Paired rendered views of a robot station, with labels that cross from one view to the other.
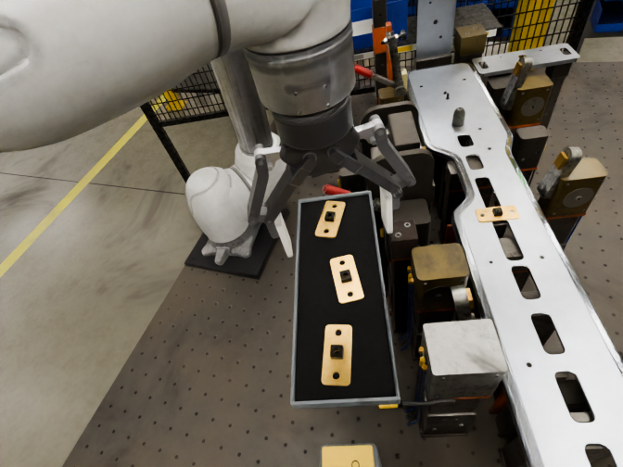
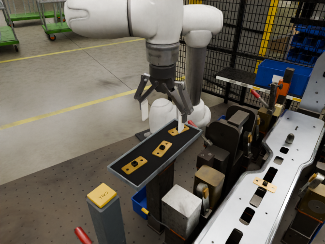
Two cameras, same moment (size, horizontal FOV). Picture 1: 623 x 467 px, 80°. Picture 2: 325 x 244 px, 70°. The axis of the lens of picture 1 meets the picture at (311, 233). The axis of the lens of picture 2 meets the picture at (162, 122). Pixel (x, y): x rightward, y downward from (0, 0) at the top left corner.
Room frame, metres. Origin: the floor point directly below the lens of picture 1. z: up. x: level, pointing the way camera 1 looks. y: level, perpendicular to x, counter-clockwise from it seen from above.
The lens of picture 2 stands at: (-0.25, -0.31, 1.70)
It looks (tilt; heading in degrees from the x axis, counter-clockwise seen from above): 34 degrees down; 26
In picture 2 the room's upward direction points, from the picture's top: straight up
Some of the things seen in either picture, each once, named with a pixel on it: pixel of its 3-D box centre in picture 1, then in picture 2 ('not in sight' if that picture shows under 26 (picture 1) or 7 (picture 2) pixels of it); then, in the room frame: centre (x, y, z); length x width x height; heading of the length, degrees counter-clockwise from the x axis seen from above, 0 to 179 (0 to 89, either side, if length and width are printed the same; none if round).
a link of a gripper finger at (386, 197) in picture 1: (386, 208); (181, 121); (0.31, -0.10, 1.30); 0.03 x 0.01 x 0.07; 176
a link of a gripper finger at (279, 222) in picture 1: (283, 233); (144, 110); (0.32, 0.03, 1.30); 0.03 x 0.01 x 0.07; 176
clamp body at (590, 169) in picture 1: (559, 221); (310, 221); (0.49, -0.60, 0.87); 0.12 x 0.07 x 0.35; 77
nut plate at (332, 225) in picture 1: (330, 217); (178, 129); (0.45, -0.04, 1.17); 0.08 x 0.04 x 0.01; 151
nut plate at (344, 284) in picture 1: (346, 276); (162, 147); (0.32, -0.03, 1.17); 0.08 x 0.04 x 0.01; 176
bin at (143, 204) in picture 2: not in sight; (146, 202); (0.36, 0.08, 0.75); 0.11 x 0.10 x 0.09; 167
